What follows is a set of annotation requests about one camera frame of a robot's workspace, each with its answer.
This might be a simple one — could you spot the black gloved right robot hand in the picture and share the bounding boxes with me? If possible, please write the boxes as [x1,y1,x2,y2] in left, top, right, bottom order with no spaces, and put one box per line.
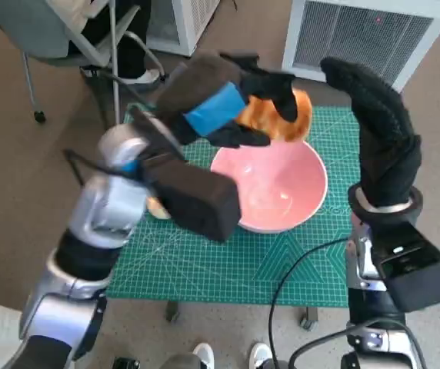
[319,56,423,211]

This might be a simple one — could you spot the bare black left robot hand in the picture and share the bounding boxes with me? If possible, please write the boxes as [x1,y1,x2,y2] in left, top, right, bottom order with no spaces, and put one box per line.
[154,53,301,150]

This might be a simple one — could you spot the orange toasted bread piece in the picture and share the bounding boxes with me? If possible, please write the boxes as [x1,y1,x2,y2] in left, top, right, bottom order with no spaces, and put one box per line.
[237,88,314,142]

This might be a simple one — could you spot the pink bowl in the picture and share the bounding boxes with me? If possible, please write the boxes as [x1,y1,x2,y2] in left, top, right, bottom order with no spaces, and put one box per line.
[209,138,328,234]

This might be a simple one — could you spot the round pale bread bun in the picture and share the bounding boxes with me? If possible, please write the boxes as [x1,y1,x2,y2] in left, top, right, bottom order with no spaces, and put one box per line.
[146,195,173,220]

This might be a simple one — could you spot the small white vented cabinet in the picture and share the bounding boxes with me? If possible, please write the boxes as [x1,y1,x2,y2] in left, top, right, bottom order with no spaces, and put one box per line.
[146,0,225,57]

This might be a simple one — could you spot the large white vented cabinet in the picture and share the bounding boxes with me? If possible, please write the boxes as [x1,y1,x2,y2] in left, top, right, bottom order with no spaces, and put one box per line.
[281,0,440,91]

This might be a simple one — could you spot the grey office chair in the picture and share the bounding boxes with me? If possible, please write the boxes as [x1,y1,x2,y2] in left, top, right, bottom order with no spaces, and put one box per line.
[0,0,167,124]

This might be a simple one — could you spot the green cutting mat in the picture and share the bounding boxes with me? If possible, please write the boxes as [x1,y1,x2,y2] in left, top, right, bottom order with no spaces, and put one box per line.
[106,102,362,308]

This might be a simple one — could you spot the black table caster leg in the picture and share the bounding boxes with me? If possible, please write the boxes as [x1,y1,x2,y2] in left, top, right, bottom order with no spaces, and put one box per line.
[165,301,181,322]
[298,307,318,330]

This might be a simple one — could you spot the person's white shoe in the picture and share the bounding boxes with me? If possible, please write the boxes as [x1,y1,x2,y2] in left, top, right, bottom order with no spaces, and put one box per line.
[250,343,273,369]
[192,343,215,369]

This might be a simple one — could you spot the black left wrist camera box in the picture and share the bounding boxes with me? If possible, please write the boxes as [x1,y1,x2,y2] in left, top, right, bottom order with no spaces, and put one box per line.
[129,106,242,242]

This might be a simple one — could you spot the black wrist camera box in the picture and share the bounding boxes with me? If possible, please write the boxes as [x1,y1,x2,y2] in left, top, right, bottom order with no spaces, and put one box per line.
[129,106,242,242]
[372,221,440,313]

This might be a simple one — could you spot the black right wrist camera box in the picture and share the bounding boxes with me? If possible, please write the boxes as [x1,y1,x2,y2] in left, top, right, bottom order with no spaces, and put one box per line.
[372,221,440,313]

